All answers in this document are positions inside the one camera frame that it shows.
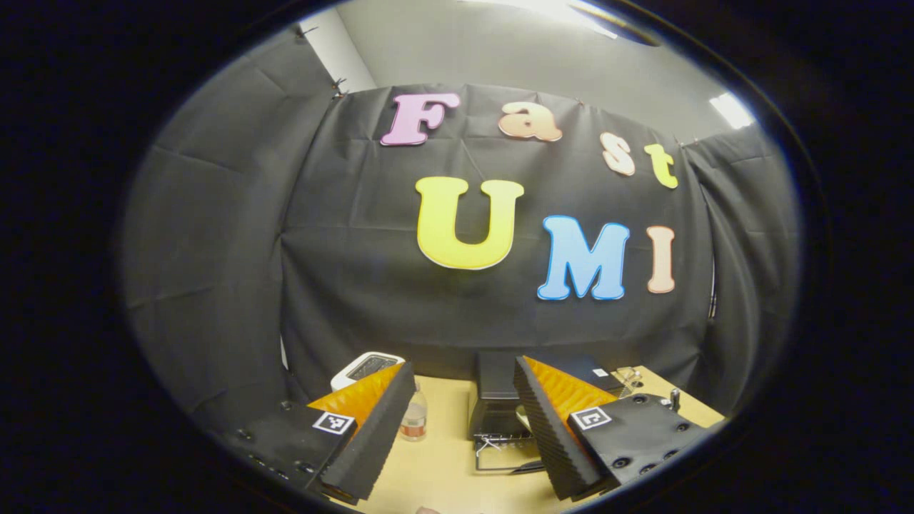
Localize black backdrop cloth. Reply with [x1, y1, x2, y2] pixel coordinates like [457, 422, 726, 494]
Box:
[121, 29, 800, 436]

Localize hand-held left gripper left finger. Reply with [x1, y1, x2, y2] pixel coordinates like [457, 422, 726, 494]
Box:
[228, 361, 417, 504]

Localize small clear bottle red label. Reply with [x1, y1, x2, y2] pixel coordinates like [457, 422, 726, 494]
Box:
[400, 382, 429, 442]

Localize white toaster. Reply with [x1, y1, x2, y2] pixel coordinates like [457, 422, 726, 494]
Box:
[331, 351, 406, 392]

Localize small ceiling light panel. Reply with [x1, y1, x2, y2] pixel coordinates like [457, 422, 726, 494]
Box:
[709, 91, 755, 131]

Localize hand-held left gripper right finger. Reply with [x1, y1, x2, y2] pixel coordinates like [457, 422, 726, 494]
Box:
[513, 355, 708, 502]

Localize black electric oven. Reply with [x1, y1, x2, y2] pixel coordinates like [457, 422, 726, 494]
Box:
[468, 350, 626, 473]

